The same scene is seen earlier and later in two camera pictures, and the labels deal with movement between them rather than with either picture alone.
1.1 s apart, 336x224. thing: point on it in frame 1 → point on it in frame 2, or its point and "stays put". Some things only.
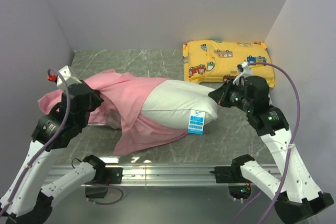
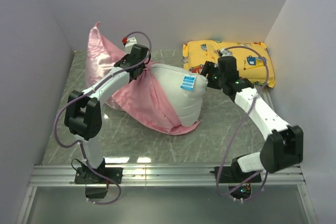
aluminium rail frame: (167, 175) stays put
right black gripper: (221, 95) → (207, 68)
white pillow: (168, 105) → (185, 89)
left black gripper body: (95, 101) → (126, 58)
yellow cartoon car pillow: (206, 61) stays put
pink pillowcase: (124, 96) → (142, 100)
